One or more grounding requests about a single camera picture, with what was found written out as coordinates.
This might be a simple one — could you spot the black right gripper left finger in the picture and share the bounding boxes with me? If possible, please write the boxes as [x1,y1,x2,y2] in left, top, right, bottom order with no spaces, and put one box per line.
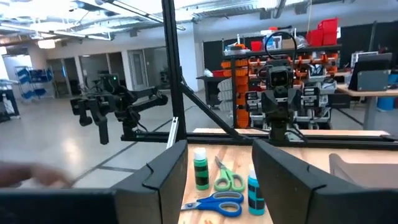
[111,139,189,224]

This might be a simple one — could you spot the red storage bin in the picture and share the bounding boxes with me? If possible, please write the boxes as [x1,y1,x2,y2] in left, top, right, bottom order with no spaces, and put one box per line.
[317,17,339,47]
[306,29,324,47]

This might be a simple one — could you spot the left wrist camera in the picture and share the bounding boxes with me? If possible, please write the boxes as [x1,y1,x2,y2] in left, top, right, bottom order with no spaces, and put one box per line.
[267,63,295,90]

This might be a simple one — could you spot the person's hand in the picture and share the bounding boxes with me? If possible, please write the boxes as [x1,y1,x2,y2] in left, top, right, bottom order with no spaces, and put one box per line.
[0,161,73,189]

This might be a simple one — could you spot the green-handled scissors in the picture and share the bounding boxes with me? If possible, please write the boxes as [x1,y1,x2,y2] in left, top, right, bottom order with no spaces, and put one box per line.
[213,156,246,193]

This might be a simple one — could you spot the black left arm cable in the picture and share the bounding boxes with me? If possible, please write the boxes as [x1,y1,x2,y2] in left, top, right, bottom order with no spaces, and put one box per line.
[264,30,298,68]

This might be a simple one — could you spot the shelf with orange bins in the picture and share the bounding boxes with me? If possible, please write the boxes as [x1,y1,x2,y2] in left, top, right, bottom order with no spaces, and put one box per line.
[222,45,341,130]

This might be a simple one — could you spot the blue barrel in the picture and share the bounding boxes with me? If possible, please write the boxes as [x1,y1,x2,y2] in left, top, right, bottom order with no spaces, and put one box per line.
[376,96,396,112]

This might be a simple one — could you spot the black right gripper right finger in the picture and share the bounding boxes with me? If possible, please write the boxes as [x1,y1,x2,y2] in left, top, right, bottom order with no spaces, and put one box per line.
[251,139,371,224]

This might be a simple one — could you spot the blue bin cart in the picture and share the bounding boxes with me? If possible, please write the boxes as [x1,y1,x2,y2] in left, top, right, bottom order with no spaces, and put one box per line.
[14,67,53,100]

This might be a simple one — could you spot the green paint bottle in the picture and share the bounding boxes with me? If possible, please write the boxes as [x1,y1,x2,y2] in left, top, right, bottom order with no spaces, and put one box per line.
[193,147,210,191]

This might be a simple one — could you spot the black aluminium table frame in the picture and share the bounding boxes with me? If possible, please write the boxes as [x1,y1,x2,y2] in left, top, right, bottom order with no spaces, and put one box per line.
[120,0,398,152]

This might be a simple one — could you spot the blue-handled scissors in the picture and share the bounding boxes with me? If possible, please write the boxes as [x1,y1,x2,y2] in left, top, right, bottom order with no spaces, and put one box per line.
[180,191,245,218]

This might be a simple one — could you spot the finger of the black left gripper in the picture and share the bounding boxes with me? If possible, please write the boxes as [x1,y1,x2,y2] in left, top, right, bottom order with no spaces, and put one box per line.
[287,88,302,121]
[261,90,277,123]

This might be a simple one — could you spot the teal paint bottle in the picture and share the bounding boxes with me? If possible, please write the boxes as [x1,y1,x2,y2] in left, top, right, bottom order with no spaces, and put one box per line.
[248,169,266,216]

